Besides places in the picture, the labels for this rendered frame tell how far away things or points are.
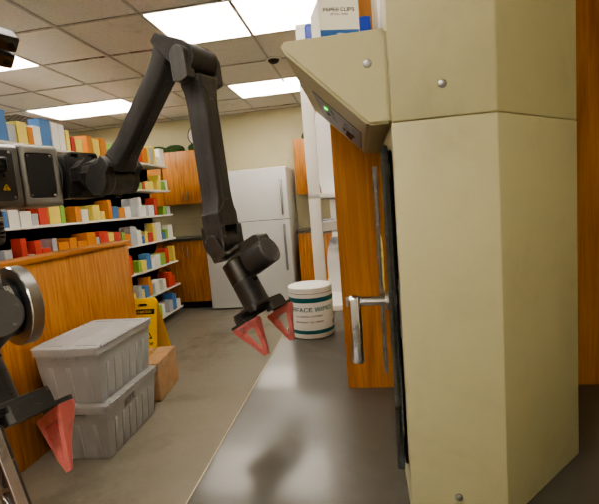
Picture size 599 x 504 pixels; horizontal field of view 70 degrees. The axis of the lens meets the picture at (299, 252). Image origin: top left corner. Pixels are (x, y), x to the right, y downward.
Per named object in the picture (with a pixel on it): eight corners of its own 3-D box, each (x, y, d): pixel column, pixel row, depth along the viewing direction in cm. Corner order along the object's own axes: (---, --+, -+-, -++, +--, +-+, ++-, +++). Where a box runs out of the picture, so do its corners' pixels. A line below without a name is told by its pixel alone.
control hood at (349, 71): (379, 152, 78) (376, 96, 77) (391, 122, 47) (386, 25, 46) (317, 158, 80) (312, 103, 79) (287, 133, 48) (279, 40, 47)
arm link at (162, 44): (189, 27, 96) (153, 12, 87) (226, 62, 92) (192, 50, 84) (116, 181, 116) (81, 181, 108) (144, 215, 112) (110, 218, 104)
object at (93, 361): (158, 364, 290) (152, 316, 286) (105, 406, 230) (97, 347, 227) (101, 365, 296) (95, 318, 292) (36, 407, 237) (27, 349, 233)
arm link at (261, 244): (228, 236, 98) (202, 241, 91) (262, 209, 92) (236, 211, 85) (253, 282, 96) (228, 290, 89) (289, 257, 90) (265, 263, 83)
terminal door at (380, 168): (390, 375, 82) (378, 163, 78) (405, 476, 52) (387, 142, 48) (386, 375, 82) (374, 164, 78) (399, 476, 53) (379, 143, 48)
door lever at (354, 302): (392, 366, 54) (391, 358, 57) (388, 292, 53) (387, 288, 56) (349, 366, 55) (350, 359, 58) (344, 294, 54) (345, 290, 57)
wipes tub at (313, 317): (336, 325, 135) (332, 278, 133) (333, 338, 122) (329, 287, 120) (295, 326, 137) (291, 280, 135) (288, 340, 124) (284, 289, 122)
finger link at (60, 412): (100, 453, 51) (68, 381, 52) (38, 490, 45) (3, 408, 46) (75, 467, 54) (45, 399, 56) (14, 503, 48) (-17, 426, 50)
